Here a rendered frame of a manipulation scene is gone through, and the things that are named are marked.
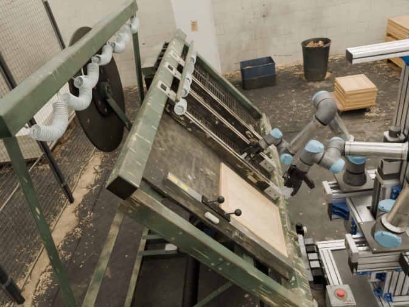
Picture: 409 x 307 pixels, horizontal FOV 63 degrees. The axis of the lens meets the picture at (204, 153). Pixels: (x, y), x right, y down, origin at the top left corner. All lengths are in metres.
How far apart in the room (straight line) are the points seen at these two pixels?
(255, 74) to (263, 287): 4.96
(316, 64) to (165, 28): 3.01
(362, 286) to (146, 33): 5.92
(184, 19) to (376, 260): 4.49
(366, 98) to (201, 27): 2.70
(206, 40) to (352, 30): 3.19
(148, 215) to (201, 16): 4.51
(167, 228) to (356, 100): 4.20
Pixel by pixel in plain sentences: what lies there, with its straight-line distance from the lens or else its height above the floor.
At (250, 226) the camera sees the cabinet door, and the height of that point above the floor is 1.16.
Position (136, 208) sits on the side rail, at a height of 1.70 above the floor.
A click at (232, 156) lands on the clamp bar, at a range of 2.28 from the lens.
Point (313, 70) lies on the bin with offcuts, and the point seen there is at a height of 0.20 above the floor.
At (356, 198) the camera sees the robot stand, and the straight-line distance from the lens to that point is 2.51.
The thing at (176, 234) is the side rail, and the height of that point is 1.53.
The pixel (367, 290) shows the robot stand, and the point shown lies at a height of 0.21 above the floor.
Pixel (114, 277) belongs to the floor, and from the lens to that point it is 3.56.
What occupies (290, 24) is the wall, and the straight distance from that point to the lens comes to 7.27.
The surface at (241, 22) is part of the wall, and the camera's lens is 7.12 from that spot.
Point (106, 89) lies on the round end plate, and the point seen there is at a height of 1.86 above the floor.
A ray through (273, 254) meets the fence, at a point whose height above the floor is 1.04.
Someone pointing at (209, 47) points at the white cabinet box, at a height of 0.99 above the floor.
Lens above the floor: 2.61
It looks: 33 degrees down
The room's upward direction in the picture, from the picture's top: 11 degrees counter-clockwise
